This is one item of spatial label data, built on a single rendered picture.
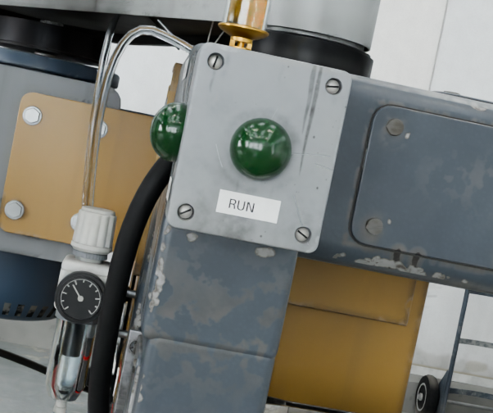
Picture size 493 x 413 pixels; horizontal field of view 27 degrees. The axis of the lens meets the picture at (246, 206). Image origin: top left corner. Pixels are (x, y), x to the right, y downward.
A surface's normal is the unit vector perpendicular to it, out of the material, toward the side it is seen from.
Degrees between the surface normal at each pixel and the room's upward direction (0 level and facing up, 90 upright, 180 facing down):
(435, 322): 90
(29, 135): 90
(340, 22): 90
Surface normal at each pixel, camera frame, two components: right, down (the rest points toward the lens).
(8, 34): -0.42, -0.04
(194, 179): 0.10, 0.07
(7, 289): 0.31, 0.13
